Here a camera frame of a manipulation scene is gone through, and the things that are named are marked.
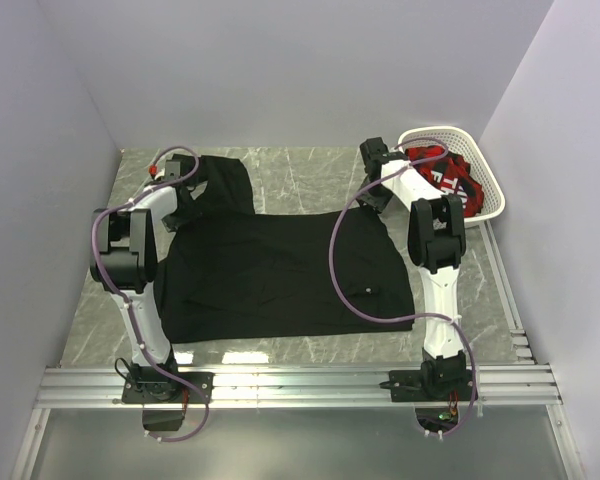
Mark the black long sleeve shirt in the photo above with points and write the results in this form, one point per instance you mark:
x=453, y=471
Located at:
x=238, y=274

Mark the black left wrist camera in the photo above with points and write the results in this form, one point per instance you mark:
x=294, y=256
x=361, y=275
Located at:
x=174, y=168

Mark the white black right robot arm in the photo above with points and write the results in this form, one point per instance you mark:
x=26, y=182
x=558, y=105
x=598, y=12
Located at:
x=436, y=243

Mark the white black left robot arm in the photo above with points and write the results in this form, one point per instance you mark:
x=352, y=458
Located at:
x=124, y=261

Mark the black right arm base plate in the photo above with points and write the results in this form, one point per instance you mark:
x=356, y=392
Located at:
x=437, y=401

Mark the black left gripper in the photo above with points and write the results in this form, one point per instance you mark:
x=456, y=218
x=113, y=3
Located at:
x=192, y=214

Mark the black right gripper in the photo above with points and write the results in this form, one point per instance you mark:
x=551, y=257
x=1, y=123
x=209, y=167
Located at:
x=378, y=204

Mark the aluminium rail frame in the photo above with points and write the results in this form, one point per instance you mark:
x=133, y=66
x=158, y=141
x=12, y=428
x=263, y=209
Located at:
x=309, y=422

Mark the white plastic laundry basket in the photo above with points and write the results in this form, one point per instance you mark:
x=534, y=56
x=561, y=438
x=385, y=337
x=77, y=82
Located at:
x=430, y=144

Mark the red black plaid shirt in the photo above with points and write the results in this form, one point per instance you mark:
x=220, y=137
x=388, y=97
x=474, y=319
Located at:
x=451, y=174

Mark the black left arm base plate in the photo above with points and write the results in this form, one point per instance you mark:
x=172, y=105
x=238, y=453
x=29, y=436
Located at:
x=164, y=400

